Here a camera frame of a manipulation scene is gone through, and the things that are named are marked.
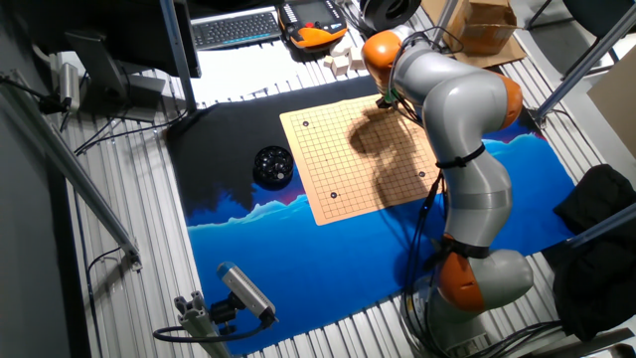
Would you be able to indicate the black computer keyboard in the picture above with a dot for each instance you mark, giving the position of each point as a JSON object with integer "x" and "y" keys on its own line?
{"x": 233, "y": 30}

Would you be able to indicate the black round spool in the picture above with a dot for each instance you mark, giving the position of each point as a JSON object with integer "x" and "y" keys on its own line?
{"x": 392, "y": 12}

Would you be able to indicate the flat cardboard sheet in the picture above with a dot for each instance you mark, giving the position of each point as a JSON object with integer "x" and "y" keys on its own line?
{"x": 507, "y": 54}

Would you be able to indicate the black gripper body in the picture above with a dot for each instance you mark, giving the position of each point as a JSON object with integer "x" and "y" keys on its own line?
{"x": 386, "y": 102}

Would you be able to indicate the white rounded block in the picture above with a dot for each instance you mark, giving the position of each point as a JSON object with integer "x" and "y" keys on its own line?
{"x": 342, "y": 47}

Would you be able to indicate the green wrist flange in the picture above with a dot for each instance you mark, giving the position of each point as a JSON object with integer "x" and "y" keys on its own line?
{"x": 394, "y": 93}

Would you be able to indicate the short aluminium profile stub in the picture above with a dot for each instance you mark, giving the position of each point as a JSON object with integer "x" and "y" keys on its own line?
{"x": 199, "y": 328}

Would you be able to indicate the brown cardboard box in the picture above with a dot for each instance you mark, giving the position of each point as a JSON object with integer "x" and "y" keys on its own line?
{"x": 487, "y": 25}

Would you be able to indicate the black office chair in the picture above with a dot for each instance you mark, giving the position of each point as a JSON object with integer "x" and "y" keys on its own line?
{"x": 596, "y": 12}

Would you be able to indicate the black computer monitor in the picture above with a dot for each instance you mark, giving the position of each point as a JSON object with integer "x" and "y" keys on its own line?
{"x": 124, "y": 30}

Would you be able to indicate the light wooden cube block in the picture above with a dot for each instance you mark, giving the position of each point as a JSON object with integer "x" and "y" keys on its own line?
{"x": 340, "y": 65}
{"x": 356, "y": 58}

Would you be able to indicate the black jacket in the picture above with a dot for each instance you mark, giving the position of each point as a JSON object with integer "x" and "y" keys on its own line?
{"x": 596, "y": 278}

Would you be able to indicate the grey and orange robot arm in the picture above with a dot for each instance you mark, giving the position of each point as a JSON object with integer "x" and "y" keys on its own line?
{"x": 462, "y": 109}

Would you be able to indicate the orange and grey teach pendant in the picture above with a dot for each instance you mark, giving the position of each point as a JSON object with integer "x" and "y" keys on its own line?
{"x": 313, "y": 15}

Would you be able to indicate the silver camera with blue cap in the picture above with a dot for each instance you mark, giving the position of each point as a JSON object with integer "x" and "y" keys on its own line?
{"x": 243, "y": 288}

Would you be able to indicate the beige board panel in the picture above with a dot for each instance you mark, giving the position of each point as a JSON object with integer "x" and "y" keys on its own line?
{"x": 618, "y": 104}

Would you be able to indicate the tan go board mat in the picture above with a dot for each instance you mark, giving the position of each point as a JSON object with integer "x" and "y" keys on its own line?
{"x": 328, "y": 159}

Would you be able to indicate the silver cylinder device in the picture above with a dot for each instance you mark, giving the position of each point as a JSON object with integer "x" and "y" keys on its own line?
{"x": 69, "y": 87}

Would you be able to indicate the black bowl of black stones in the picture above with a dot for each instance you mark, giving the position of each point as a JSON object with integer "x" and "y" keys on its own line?
{"x": 273, "y": 164}

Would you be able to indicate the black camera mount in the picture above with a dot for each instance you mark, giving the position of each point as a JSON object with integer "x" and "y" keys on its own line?
{"x": 223, "y": 313}

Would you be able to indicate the small wooden cube block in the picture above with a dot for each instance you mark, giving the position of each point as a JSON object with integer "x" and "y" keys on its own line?
{"x": 327, "y": 61}

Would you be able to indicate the blue landscape print mat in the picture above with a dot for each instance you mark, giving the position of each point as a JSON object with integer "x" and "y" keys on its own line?
{"x": 298, "y": 268}

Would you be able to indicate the long aluminium profile bar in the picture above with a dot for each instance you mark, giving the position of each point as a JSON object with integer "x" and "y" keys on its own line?
{"x": 74, "y": 171}

